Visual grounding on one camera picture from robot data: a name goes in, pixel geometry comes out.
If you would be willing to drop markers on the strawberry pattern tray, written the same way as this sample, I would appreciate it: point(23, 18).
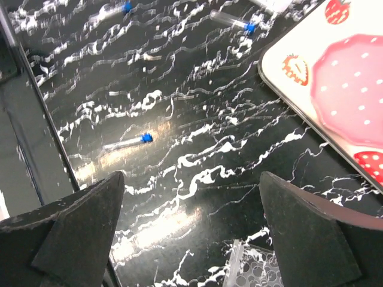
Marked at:
point(286, 67)

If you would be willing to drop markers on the clear test tube rack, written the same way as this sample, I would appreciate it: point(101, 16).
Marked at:
point(250, 265)

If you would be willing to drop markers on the blue capped test tube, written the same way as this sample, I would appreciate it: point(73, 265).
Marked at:
point(107, 11)
point(142, 139)
point(232, 21)

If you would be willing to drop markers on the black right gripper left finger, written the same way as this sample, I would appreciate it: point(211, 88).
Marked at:
point(66, 242)

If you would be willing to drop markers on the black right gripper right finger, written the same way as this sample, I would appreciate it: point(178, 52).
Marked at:
point(317, 242)

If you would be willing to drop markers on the pink dotted plate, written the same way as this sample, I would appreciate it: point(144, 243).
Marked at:
point(346, 89)

